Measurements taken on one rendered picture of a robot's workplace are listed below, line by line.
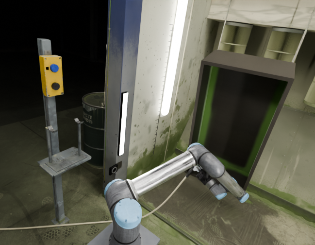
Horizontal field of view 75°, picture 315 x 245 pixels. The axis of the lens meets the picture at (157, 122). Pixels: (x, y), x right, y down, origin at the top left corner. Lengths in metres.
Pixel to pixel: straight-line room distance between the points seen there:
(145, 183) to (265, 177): 1.96
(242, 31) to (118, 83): 1.70
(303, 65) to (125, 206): 2.60
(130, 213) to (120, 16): 1.31
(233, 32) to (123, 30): 1.55
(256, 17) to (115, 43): 1.63
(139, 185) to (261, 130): 1.28
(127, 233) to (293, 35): 2.40
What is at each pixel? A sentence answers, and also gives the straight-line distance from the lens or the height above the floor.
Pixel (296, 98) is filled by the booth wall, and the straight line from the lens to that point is 3.14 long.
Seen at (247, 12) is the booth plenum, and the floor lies 2.08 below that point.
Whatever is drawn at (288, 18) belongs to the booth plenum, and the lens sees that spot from 2.67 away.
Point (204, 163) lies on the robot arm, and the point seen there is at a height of 1.06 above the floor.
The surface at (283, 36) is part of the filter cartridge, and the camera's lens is 2.72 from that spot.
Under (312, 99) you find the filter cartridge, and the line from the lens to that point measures 2.76.
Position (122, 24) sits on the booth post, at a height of 1.79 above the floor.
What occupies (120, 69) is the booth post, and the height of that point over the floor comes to 1.47.
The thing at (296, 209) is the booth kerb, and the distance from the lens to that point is 3.06.
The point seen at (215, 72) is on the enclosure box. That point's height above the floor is 1.51.
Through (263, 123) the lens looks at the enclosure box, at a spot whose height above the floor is 1.15.
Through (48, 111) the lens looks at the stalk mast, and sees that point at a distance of 1.65.
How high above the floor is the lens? 1.81
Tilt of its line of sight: 25 degrees down
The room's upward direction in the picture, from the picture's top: 9 degrees clockwise
